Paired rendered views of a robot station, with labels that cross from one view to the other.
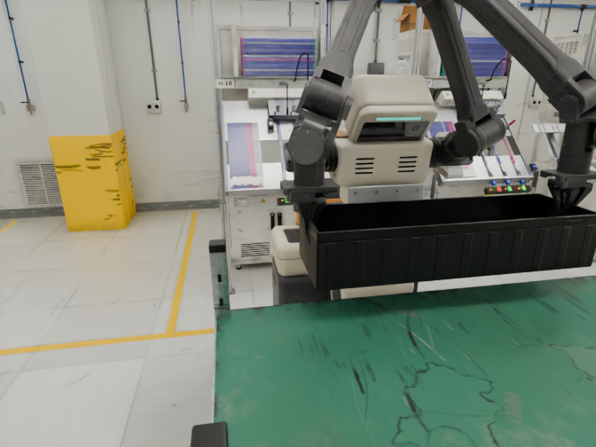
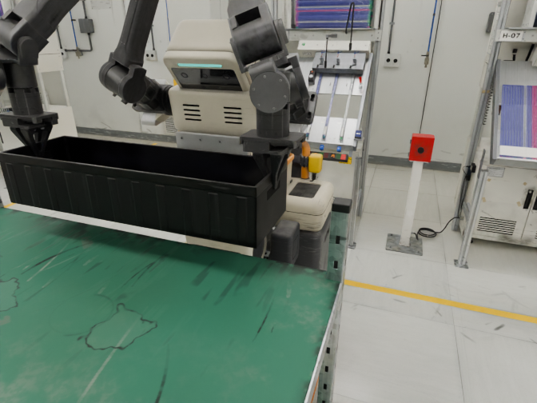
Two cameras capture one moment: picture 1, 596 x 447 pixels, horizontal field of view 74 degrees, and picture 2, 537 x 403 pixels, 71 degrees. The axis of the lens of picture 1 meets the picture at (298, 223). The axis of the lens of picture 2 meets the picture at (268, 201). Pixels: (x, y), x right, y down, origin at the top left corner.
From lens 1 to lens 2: 0.92 m
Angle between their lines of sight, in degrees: 28
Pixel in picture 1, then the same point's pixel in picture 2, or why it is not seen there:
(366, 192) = (192, 139)
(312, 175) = (14, 105)
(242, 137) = not seen: hidden behind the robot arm
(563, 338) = (144, 304)
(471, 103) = not seen: hidden behind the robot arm
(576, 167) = (259, 127)
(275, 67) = (327, 19)
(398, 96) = (201, 41)
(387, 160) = (212, 109)
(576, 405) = (21, 348)
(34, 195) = (169, 125)
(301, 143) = not seen: outside the picture
